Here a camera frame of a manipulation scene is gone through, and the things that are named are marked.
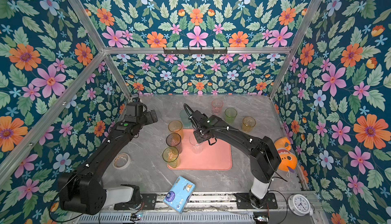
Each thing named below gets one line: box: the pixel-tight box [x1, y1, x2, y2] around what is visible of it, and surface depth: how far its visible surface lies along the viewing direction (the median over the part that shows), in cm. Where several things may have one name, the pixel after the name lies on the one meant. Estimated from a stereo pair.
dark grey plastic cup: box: [165, 132, 183, 155], surface depth 85 cm
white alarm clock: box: [288, 193, 314, 216], surface depth 71 cm
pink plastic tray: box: [166, 128, 233, 171], surface depth 90 cm
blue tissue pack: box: [162, 175, 197, 214], surface depth 72 cm
